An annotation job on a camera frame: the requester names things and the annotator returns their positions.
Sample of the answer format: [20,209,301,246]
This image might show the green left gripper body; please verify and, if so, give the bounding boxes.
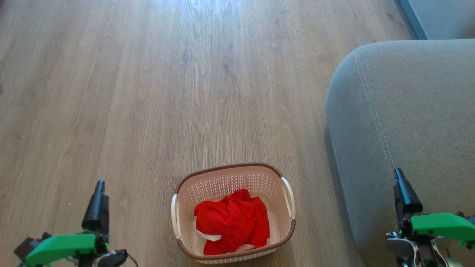
[25,233,109,266]

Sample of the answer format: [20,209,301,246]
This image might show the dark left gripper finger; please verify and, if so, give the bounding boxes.
[82,180,105,233]
[102,195,110,235]

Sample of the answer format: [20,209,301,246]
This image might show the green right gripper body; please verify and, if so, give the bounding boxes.
[411,213,475,242]

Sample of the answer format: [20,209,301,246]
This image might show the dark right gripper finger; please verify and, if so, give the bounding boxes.
[393,185,410,230]
[394,168,423,215]

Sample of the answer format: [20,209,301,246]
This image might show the grey fabric sofa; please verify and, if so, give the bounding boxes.
[325,39,475,267]

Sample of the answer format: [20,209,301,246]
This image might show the cream laundry basket brown rim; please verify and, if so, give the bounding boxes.
[171,162,297,264]

